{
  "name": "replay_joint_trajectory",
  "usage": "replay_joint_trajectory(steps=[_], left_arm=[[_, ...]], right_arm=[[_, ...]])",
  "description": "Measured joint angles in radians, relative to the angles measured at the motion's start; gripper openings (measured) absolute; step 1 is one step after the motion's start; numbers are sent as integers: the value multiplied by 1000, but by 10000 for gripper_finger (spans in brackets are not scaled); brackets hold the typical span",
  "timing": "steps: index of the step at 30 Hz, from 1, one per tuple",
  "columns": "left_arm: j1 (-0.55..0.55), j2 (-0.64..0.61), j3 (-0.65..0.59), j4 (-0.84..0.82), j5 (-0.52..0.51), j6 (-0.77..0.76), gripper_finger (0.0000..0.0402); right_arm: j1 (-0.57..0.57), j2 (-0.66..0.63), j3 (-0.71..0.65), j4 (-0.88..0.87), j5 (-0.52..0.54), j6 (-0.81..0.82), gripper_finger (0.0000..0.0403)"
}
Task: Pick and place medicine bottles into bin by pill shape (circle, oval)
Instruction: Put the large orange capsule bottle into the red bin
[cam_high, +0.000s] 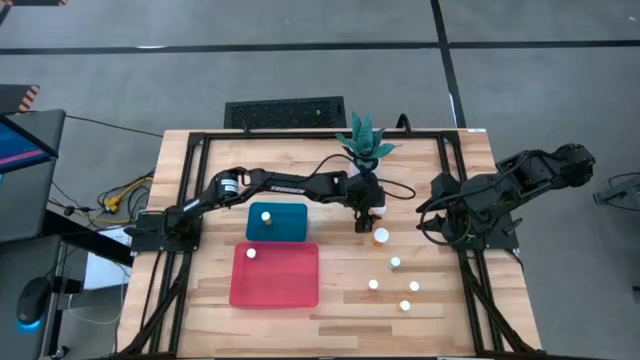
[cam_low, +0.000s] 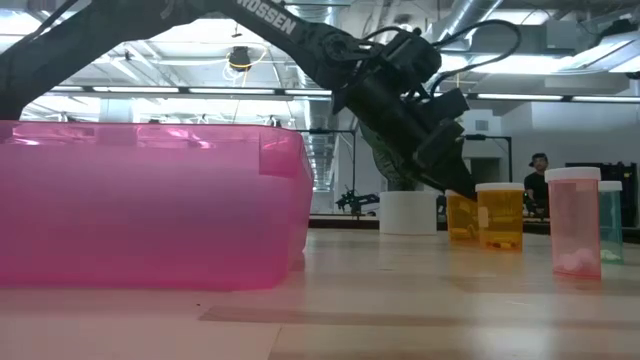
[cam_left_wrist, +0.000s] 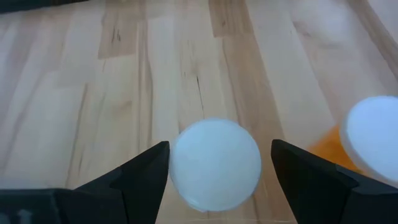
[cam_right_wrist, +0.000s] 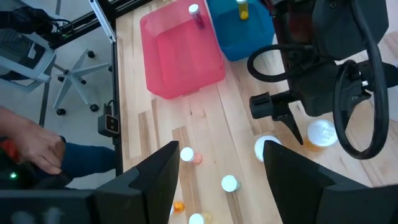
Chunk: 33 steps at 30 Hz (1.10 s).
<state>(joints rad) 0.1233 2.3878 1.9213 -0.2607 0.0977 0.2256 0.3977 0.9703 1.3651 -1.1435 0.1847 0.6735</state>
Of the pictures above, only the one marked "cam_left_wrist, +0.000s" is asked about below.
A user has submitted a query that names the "wide orange pill bottle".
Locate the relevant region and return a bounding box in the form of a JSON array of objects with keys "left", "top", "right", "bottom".
[{"left": 306, "top": 95, "right": 398, "bottom": 189}]

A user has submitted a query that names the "clear bottle with pink pills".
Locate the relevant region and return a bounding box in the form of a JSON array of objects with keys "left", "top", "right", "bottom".
[{"left": 169, "top": 117, "right": 262, "bottom": 213}]

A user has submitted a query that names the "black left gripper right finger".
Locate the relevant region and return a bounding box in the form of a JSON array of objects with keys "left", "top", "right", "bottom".
[{"left": 270, "top": 139, "right": 398, "bottom": 224}]

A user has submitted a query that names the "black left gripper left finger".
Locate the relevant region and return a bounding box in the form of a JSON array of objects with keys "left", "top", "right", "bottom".
[{"left": 54, "top": 140, "right": 171, "bottom": 224}]

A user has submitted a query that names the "black metal table frame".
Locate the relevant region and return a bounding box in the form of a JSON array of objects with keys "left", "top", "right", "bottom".
[{"left": 0, "top": 0, "right": 90, "bottom": 14}]

